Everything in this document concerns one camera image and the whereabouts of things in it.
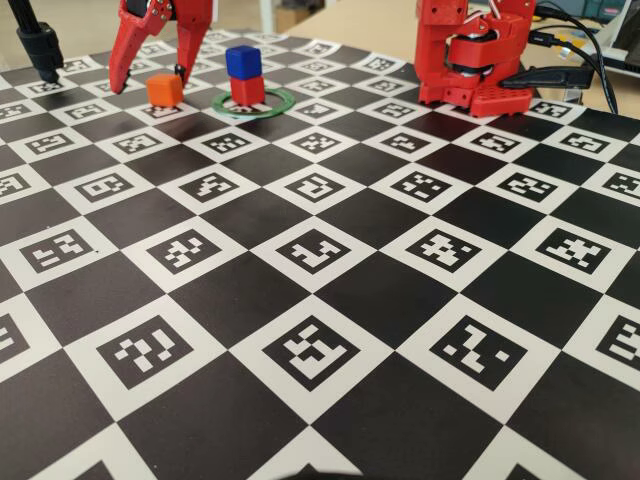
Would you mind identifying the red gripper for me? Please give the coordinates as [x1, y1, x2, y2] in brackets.
[108, 0, 214, 96]

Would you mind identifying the blue cube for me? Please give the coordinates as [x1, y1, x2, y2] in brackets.
[224, 45, 263, 81]

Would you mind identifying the red cube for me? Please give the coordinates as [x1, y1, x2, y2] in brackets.
[229, 75, 266, 108]

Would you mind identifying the orange cube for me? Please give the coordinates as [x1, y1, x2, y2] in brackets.
[146, 73, 183, 108]

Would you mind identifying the black tripod leg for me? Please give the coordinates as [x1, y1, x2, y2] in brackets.
[8, 0, 65, 84]

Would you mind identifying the cardboard box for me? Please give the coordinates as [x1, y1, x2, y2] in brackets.
[276, 7, 321, 29]

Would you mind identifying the black white marker mat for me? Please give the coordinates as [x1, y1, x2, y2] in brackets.
[0, 28, 640, 480]

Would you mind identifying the black power plug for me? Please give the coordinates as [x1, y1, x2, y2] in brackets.
[499, 66, 596, 91]

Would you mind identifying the green box with red label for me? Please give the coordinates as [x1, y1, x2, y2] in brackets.
[582, 0, 626, 22]

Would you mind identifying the white laptop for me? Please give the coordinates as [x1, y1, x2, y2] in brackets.
[597, 0, 640, 71]

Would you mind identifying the green ring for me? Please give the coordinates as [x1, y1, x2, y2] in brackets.
[211, 87, 296, 120]

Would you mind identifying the thick black cable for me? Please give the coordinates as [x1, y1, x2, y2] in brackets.
[534, 0, 621, 115]

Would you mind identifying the black blurred camera mount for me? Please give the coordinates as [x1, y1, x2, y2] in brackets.
[279, 463, 364, 480]

